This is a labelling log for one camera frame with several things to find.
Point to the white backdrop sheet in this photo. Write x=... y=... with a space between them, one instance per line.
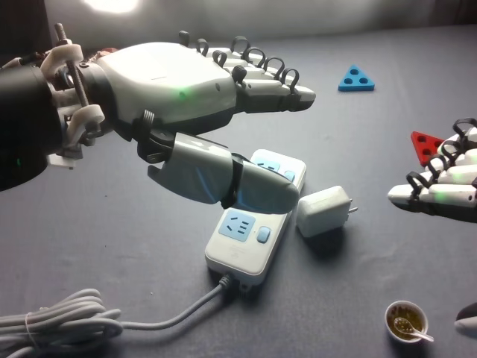
x=298 y=15

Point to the red triangle block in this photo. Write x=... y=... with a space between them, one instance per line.
x=419 y=149

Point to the small white spoon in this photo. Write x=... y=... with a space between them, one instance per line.
x=421 y=335

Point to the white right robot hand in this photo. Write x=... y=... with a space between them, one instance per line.
x=447 y=190

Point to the dark brown curtain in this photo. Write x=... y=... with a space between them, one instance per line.
x=20 y=18

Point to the white charger plug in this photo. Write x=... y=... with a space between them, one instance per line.
x=320 y=212

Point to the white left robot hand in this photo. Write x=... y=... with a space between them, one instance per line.
x=164 y=82

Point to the grey table cloth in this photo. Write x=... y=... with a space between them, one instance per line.
x=112 y=231

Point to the white power strip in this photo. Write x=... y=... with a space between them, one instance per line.
x=238 y=253

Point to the blue triangle block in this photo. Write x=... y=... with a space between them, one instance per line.
x=356 y=87

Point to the small bowl of soup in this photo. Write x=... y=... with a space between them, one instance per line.
x=395 y=332

